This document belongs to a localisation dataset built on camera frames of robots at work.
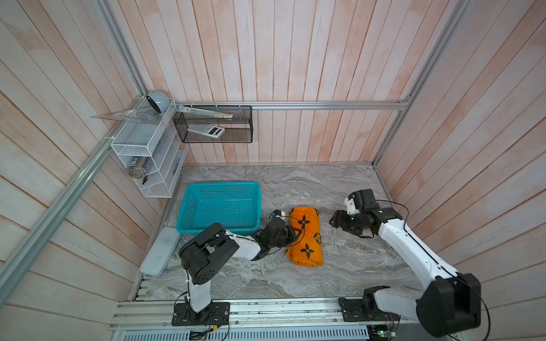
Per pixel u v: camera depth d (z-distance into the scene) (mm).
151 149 701
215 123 1038
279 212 865
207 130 981
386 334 695
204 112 902
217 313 725
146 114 875
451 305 395
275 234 720
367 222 591
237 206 1032
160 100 837
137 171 766
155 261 821
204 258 478
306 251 796
